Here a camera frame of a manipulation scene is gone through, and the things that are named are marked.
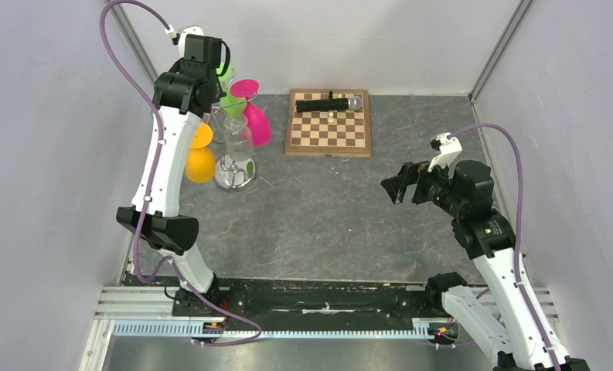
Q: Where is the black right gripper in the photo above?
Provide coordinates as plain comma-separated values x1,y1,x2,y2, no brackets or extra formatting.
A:
381,153,466,217

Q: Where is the pink plastic wine glass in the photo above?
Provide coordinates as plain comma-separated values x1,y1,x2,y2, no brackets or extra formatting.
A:
230,79,272,147

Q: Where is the orange plastic wine glass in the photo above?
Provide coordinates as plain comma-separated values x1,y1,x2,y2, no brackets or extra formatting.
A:
185,122,216,183

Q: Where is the chrome wine glass rack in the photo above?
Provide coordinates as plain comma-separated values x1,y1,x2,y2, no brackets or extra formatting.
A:
206,100,258,193

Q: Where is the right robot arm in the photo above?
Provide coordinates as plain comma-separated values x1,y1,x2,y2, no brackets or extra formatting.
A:
381,160,589,370

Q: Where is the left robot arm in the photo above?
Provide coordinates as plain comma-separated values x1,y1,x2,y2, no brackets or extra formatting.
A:
116,27,230,315

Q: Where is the green plastic wine glass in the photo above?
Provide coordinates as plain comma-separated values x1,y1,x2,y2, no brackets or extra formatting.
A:
219,64,247,119

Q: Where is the clear ribbed wine glass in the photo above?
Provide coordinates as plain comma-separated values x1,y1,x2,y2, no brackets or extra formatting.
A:
223,115,254,162

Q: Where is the wooden chess board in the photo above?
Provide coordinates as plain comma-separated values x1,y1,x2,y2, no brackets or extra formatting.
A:
284,88,373,158

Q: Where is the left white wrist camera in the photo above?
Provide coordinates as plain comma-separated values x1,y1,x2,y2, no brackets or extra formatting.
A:
165,26,204,58

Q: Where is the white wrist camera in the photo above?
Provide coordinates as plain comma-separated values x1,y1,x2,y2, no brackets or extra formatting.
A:
427,132,462,172
165,26,204,58

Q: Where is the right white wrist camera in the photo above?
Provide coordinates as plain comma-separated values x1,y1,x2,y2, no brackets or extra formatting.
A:
427,132,462,172

